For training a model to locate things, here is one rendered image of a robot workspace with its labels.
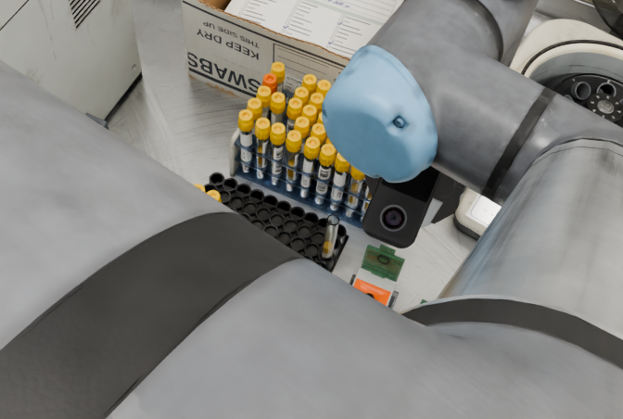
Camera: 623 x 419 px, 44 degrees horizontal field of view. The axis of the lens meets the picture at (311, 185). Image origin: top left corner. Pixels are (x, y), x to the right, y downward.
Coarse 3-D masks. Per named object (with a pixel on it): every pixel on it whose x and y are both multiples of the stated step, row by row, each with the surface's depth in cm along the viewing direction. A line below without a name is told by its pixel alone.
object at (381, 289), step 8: (360, 272) 78; (368, 272) 78; (360, 280) 78; (368, 280) 78; (376, 280) 78; (384, 280) 78; (360, 288) 77; (368, 288) 77; (376, 288) 77; (384, 288) 78; (392, 288) 78; (376, 296) 77; (384, 296) 77; (384, 304) 77
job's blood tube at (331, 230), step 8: (328, 216) 78; (336, 216) 78; (328, 224) 78; (336, 224) 78; (328, 232) 79; (336, 232) 79; (328, 240) 81; (328, 248) 82; (320, 256) 85; (328, 256) 84
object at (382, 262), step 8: (368, 248) 76; (376, 248) 76; (384, 248) 75; (392, 248) 75; (368, 256) 77; (376, 256) 76; (384, 256) 76; (392, 256) 75; (368, 264) 78; (376, 264) 77; (384, 264) 77; (392, 264) 76; (400, 264) 76; (376, 272) 78; (384, 272) 78; (392, 272) 77; (392, 280) 78
